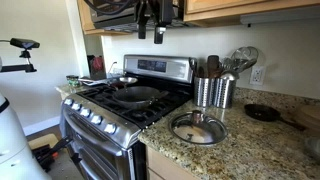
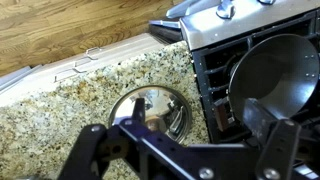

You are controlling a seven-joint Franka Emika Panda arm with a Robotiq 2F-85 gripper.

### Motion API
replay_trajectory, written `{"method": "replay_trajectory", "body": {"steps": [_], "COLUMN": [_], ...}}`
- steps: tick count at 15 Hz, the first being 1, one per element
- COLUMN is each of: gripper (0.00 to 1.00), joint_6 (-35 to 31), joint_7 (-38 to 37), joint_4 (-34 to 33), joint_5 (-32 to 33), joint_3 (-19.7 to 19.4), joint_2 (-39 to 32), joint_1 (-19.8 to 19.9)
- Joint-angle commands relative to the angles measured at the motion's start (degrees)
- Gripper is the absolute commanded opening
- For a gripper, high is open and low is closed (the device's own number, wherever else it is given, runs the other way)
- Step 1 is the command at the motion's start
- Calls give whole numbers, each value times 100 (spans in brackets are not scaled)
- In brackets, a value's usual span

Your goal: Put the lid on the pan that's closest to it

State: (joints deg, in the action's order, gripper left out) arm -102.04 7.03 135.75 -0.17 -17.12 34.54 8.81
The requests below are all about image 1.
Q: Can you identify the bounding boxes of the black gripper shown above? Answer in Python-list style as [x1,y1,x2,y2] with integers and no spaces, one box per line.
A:
[134,0,175,45]

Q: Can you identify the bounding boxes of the glass pan lid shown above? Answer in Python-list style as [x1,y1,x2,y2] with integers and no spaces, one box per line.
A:
[168,109,229,146]

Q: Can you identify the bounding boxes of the dark wok pan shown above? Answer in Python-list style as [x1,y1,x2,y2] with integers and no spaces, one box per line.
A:
[112,85,170,110]

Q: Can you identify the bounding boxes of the small jar with dark lid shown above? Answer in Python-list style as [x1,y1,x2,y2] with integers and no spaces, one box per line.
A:
[65,74,81,88]

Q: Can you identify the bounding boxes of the stainless steel microwave hood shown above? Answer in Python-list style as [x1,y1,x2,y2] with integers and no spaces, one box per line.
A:
[88,0,186,30]

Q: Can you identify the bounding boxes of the dark serving spoon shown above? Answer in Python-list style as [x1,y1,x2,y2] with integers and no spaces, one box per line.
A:
[188,57,198,78]

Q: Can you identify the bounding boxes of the red cloth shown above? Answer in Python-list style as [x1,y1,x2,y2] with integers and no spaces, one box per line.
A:
[91,55,105,73]

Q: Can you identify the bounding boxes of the dark wooden spatula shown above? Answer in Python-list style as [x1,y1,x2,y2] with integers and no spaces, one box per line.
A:
[206,54,222,79]

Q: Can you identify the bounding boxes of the flat grey countertop appliance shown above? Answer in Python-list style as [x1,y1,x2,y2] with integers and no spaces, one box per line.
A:
[79,77,113,87]

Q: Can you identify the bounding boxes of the perforated steel utensil holder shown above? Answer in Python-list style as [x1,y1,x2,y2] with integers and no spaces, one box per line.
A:
[213,77,237,110]
[193,76,216,108]

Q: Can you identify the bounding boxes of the steel ladle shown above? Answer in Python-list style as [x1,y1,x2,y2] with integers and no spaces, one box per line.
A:
[219,70,240,82]

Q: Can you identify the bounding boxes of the steel mesh skimmer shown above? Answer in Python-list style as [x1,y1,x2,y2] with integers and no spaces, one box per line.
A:
[229,46,260,73]

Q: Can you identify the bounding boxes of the stainless steel gas range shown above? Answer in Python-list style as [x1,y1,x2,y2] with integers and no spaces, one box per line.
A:
[59,54,198,180]

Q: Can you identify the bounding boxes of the light wooden base cabinet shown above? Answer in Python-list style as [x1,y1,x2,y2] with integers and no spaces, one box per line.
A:
[145,144,201,180]

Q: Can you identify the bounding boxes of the black cast iron skillet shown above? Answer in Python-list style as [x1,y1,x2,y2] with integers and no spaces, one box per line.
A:
[244,103,307,132]

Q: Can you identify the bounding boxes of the light wooden board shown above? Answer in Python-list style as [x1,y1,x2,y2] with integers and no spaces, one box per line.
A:
[27,133,60,151]

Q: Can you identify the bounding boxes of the black and orange clamp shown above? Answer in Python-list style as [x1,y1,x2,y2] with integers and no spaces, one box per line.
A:
[31,135,74,173]

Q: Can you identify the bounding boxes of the round wooden boards stack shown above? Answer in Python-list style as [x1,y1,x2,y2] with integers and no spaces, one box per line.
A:
[293,104,320,133]

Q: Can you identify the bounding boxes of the small steel bowl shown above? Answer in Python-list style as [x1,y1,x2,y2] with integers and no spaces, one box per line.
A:
[303,135,320,163]

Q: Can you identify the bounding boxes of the white wall outlet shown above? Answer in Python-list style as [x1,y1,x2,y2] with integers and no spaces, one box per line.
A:
[249,65,267,86]

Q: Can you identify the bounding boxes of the steel oven door handle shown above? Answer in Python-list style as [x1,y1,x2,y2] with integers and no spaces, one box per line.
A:
[60,107,124,158]

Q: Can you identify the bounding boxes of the black stereo camera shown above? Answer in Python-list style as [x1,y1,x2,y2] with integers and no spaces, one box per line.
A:
[9,37,41,51]

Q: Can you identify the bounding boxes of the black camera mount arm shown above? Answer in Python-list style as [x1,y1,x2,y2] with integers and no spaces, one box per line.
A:
[0,49,38,74]

